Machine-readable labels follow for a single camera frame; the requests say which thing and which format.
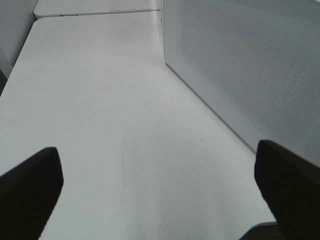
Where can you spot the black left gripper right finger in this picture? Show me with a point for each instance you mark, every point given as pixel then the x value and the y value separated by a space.
pixel 290 185

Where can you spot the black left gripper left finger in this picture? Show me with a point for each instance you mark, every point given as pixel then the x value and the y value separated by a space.
pixel 28 195

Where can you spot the white microwave door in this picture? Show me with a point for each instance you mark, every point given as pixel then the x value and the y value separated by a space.
pixel 255 62

